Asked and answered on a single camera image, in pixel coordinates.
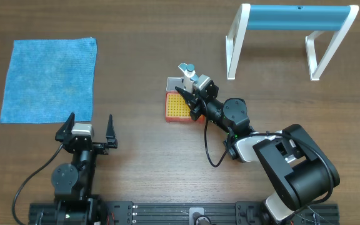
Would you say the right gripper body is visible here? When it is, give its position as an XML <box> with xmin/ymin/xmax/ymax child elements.
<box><xmin>198</xmin><ymin>79</ymin><xmax>220</xmax><ymax>103</ymax></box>

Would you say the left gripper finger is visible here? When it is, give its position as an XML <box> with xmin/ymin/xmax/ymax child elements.
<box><xmin>105</xmin><ymin>114</ymin><xmax>119</xmax><ymax>149</ymax></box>
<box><xmin>54</xmin><ymin>112</ymin><xmax>76</xmax><ymax>143</ymax></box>

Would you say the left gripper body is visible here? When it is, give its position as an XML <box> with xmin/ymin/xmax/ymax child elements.
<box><xmin>61</xmin><ymin>136</ymin><xmax>119</xmax><ymax>156</ymax></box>

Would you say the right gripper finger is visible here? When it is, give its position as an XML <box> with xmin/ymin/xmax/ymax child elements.
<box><xmin>174</xmin><ymin>86</ymin><xmax>201</xmax><ymax>122</ymax></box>

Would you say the white pipette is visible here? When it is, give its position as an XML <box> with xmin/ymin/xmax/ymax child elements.
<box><xmin>177</xmin><ymin>62</ymin><xmax>199</xmax><ymax>94</ymax></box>

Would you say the red and yellow tip box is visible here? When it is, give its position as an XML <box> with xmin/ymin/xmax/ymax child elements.
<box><xmin>164</xmin><ymin>76</ymin><xmax>206</xmax><ymax>124</ymax></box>

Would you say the blue cloth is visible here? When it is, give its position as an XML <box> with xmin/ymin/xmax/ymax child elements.
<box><xmin>0</xmin><ymin>37</ymin><xmax>98</xmax><ymax>124</ymax></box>

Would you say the white and blue stand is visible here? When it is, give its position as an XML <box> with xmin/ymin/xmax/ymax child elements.
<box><xmin>225</xmin><ymin>2</ymin><xmax>360</xmax><ymax>82</ymax></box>

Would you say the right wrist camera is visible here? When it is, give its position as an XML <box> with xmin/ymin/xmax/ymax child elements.
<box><xmin>193</xmin><ymin>74</ymin><xmax>213</xmax><ymax>92</ymax></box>

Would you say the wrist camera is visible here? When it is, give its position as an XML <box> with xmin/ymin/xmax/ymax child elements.
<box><xmin>70</xmin><ymin>122</ymin><xmax>94</xmax><ymax>138</ymax></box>
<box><xmin>193</xmin><ymin>74</ymin><xmax>213</xmax><ymax>92</ymax></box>

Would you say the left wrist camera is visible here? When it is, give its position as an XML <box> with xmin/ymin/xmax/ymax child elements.
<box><xmin>70</xmin><ymin>122</ymin><xmax>94</xmax><ymax>138</ymax></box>

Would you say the mounting rail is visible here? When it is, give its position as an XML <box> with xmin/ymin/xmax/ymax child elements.
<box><xmin>28</xmin><ymin>201</ymin><xmax>340</xmax><ymax>225</ymax></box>

